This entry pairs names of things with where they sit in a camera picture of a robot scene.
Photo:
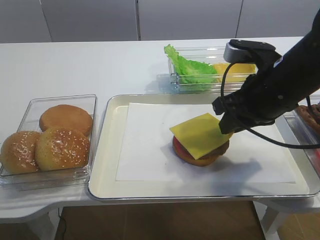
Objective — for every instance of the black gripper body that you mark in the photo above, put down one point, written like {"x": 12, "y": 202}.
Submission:
{"x": 263, "y": 98}

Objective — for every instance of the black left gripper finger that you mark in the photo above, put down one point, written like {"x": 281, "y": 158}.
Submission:
{"x": 234, "y": 124}

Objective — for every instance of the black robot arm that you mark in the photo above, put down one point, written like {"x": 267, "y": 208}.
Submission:
{"x": 302, "y": 57}

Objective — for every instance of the green lettuce leaf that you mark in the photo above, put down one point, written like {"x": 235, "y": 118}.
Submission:
{"x": 190, "y": 71}

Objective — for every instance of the brown meat patty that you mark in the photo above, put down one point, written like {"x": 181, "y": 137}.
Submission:
{"x": 214, "y": 154}

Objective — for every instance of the yellow cheese slice stack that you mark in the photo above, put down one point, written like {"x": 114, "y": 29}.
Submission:
{"x": 237, "y": 73}

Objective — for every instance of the bottom burger bun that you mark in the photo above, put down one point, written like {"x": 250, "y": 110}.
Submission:
{"x": 199, "y": 162}

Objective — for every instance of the clear plastic patty container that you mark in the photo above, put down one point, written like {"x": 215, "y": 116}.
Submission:
{"x": 302, "y": 132}

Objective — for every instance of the brown patties in container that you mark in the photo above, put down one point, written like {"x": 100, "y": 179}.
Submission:
{"x": 311, "y": 118}

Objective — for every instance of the red tomato slice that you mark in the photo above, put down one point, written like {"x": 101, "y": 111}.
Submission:
{"x": 180, "y": 151}

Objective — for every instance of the clear plastic topping container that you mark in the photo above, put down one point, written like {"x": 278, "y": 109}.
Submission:
{"x": 210, "y": 55}

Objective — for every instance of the white paper sheet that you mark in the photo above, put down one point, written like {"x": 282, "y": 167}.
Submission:
{"x": 147, "y": 153}

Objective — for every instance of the white metal serving tray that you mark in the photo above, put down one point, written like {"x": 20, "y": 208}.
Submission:
{"x": 103, "y": 183}

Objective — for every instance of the plain bun bottom half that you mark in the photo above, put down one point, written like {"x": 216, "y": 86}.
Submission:
{"x": 67, "y": 116}

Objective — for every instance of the right sesame bun top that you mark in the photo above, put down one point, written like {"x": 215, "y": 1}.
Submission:
{"x": 61, "y": 148}

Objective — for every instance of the sesame bun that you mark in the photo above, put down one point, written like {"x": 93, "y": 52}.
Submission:
{"x": 17, "y": 153}
{"x": 61, "y": 148}

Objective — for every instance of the clear plastic bun container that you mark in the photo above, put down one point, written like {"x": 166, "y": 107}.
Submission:
{"x": 61, "y": 177}

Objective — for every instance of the left sesame bun top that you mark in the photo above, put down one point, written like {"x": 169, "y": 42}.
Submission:
{"x": 17, "y": 153}

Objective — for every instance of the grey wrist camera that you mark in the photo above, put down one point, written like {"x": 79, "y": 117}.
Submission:
{"x": 242, "y": 51}

